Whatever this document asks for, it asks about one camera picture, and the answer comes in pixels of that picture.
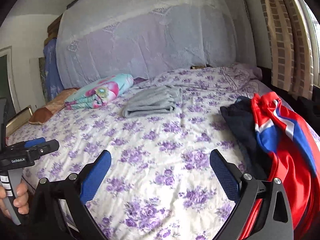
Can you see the white lace headboard cover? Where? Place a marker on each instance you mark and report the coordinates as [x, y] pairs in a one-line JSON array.
[[155, 37]]

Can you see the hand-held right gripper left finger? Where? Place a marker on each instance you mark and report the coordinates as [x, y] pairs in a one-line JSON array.
[[96, 177]]

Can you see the brick pattern curtain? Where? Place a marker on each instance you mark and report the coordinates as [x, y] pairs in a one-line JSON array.
[[282, 30]]

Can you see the person's left hand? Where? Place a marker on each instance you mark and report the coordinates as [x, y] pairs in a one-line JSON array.
[[22, 197]]

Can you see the purple striped pillow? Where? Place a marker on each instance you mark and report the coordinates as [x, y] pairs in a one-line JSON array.
[[240, 73]]

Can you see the dark door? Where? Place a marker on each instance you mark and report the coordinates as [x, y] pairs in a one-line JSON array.
[[6, 85]]

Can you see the red and blue jacket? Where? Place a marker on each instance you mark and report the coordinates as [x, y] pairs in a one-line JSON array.
[[285, 160]]

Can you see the grey pants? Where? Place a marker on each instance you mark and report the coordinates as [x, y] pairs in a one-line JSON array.
[[152, 102]]

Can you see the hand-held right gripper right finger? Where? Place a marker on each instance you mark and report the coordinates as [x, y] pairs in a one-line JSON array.
[[225, 177]]

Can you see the navy blue garment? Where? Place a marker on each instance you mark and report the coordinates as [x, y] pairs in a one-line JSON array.
[[240, 122]]

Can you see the wooden headboard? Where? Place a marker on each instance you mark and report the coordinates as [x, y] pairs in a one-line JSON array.
[[52, 28]]

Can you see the purple floral bedsheet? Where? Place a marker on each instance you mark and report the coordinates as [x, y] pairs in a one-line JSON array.
[[155, 155]]

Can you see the purple cloth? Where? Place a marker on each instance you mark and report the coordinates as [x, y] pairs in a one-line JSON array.
[[140, 80]]

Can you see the blue printed hanging cloth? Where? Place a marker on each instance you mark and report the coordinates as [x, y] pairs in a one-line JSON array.
[[51, 75]]

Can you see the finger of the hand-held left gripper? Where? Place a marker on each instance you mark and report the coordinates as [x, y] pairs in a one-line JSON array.
[[36, 142], [47, 148]]

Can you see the brown satin pillow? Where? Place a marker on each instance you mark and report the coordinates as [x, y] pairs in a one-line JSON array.
[[47, 111]]

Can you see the folded turquoise pink floral blanket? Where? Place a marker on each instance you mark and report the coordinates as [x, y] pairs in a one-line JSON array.
[[100, 91]]

